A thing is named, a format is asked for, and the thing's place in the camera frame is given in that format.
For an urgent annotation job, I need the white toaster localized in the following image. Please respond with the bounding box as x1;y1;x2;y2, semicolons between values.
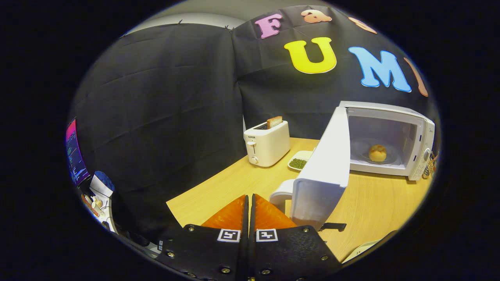
244;120;291;167

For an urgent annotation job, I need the computer monitor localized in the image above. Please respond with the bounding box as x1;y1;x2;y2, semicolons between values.
66;118;90;186

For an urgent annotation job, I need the cluttered white side stand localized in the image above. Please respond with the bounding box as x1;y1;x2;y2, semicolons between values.
80;193;118;235

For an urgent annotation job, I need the white blue packet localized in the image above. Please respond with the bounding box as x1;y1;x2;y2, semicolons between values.
89;171;115;197

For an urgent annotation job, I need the pale rectangular tray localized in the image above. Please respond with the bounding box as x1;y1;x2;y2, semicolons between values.
342;230;399;264

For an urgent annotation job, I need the golden bread bun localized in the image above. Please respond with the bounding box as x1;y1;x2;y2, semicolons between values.
369;144;387;162

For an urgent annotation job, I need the white microwave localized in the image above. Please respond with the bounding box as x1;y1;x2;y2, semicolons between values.
270;101;436;231

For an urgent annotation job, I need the metal wire basket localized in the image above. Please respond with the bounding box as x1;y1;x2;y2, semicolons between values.
422;152;437;180

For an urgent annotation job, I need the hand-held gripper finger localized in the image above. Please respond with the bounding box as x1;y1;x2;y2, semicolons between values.
250;193;342;281
156;194;250;281

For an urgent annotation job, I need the black backdrop cloth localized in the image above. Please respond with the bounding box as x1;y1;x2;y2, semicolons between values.
70;6;438;242

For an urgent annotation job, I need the white divided bean dish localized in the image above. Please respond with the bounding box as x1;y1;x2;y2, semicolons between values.
287;150;314;171

